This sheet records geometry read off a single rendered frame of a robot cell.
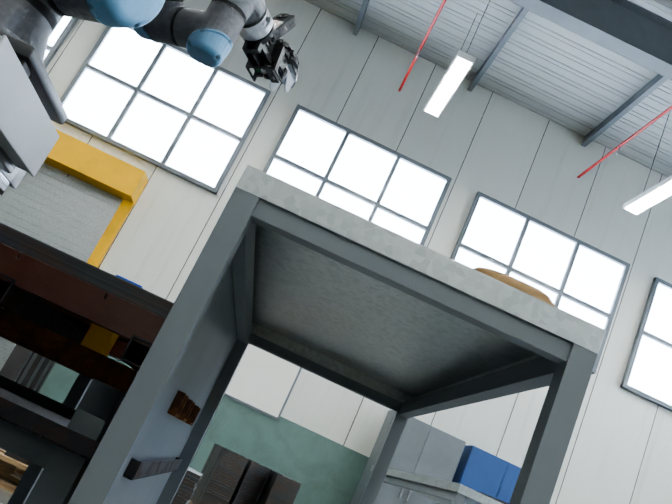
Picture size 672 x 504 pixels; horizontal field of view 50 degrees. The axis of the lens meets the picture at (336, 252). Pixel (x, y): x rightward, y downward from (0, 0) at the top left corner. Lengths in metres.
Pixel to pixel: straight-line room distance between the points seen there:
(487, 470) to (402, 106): 5.43
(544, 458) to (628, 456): 10.24
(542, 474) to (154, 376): 0.56
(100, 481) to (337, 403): 8.96
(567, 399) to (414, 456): 8.39
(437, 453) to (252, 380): 2.60
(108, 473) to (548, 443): 0.61
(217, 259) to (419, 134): 10.17
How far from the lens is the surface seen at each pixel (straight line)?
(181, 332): 1.04
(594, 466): 11.09
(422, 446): 9.52
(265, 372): 9.85
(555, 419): 1.12
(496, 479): 9.83
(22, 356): 8.02
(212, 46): 1.39
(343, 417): 9.95
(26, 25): 1.22
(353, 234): 1.08
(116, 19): 1.16
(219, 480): 5.90
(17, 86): 0.93
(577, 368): 1.14
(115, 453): 1.04
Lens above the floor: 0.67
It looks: 17 degrees up
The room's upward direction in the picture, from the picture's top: 25 degrees clockwise
